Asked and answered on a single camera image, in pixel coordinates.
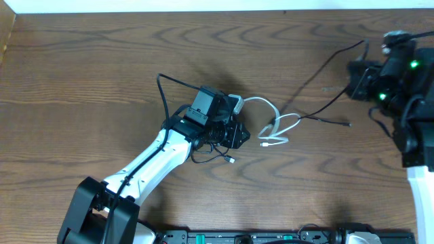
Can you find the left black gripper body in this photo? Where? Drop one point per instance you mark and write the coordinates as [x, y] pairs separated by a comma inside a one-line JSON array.
[[234, 135]]

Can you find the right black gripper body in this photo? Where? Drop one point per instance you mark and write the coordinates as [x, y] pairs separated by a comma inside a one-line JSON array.
[[357, 80]]

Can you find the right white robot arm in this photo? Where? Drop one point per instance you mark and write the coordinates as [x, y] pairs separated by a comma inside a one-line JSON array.
[[402, 89]]

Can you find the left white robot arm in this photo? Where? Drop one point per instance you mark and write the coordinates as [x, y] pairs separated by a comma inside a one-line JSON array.
[[107, 211]]

